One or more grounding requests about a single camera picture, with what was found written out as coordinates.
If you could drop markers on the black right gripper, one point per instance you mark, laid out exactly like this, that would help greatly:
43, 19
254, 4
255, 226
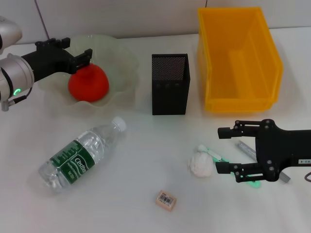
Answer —
284, 148

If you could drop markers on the beige eraser with barcode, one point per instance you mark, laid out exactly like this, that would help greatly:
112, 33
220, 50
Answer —
165, 200

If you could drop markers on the yellow plastic bin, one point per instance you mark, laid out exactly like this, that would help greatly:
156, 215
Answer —
243, 72

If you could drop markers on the black mesh pen holder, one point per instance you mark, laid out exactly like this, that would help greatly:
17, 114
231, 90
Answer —
170, 94

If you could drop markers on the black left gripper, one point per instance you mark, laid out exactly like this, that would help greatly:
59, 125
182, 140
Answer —
48, 63

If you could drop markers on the pale green glass fruit plate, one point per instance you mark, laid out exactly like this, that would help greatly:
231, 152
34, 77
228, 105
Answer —
121, 63

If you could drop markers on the white paper ball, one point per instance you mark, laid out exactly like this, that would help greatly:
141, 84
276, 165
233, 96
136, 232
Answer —
200, 165

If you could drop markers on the clear green-label water bottle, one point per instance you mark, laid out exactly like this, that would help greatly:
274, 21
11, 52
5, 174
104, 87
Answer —
80, 155

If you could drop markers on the green utility knife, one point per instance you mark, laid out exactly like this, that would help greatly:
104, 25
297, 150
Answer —
211, 152

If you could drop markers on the grey pen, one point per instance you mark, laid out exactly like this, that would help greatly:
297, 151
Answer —
246, 148

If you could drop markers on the red tomato-like fruit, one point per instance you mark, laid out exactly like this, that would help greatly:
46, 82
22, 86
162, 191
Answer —
90, 85

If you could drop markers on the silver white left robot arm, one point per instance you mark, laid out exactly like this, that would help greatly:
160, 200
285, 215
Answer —
14, 72

